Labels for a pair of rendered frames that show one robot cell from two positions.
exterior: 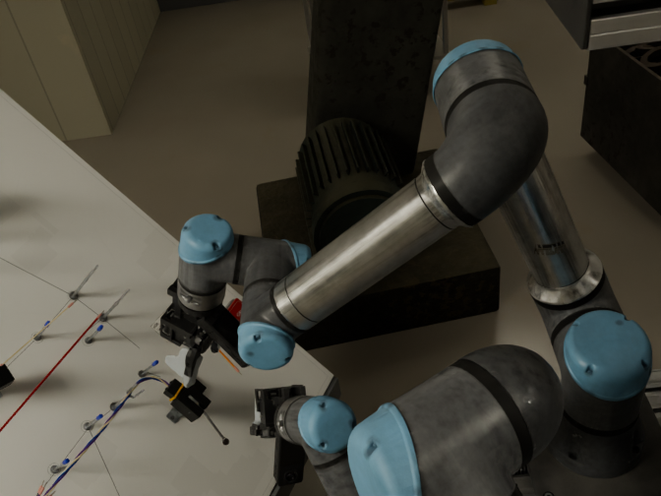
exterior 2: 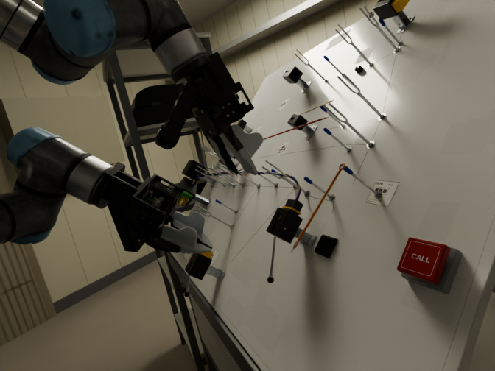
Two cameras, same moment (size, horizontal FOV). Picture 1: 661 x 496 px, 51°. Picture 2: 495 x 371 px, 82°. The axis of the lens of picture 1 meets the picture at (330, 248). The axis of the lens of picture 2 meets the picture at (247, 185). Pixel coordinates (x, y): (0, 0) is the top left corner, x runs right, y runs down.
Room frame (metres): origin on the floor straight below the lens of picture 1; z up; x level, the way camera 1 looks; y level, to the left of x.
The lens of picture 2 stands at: (1.16, -0.17, 1.29)
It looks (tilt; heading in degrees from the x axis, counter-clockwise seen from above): 9 degrees down; 125
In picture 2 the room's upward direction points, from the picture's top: 13 degrees counter-clockwise
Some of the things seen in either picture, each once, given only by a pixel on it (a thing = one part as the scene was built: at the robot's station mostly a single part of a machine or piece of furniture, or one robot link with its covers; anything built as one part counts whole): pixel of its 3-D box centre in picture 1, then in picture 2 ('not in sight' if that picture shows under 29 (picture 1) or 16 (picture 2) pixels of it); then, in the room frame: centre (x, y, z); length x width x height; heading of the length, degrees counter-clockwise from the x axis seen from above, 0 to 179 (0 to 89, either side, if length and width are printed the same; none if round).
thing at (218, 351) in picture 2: not in sight; (211, 330); (0.37, 0.52, 0.60); 0.55 x 0.02 x 0.39; 149
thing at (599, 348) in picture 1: (603, 365); not in sight; (0.63, -0.36, 1.33); 0.13 x 0.12 x 0.14; 175
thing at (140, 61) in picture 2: not in sight; (192, 215); (-0.10, 1.01, 0.92); 0.61 x 0.50 x 1.85; 149
